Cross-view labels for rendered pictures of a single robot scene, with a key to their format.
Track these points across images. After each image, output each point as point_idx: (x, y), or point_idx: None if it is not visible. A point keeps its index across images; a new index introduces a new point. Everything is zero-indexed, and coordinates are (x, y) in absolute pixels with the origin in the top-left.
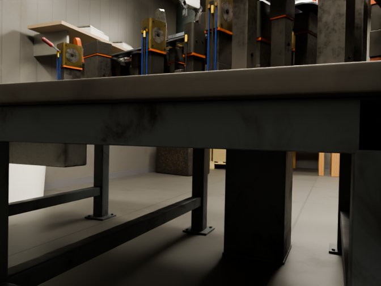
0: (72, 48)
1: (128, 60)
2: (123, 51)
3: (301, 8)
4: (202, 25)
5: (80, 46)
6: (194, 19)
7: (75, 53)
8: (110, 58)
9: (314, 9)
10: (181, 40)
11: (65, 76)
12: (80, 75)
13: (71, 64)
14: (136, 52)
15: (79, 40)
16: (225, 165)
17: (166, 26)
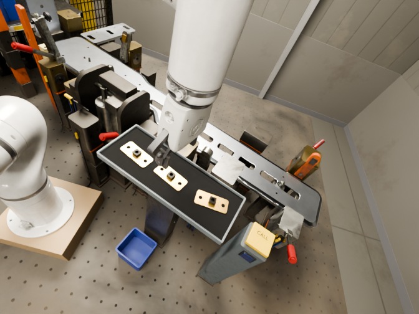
0: (301, 154)
1: (246, 174)
2: (230, 135)
3: (77, 42)
4: (143, 70)
5: (301, 157)
6: (168, 164)
7: (297, 159)
8: (262, 164)
9: (67, 42)
10: (163, 100)
11: (286, 167)
12: (283, 177)
13: (290, 164)
14: (220, 139)
15: (312, 155)
16: None
17: None
